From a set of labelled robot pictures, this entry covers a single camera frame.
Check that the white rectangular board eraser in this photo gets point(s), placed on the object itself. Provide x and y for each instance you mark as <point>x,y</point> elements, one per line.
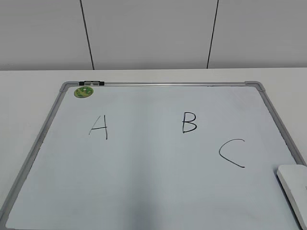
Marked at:
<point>293,179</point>

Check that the green round magnet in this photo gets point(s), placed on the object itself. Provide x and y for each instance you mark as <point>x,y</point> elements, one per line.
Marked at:
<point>83,92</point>

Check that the black grey marker clip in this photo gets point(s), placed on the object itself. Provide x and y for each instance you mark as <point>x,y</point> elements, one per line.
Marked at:
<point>91,83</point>

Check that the white magnetic whiteboard grey frame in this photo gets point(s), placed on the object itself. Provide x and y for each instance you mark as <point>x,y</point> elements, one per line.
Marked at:
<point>156,156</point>

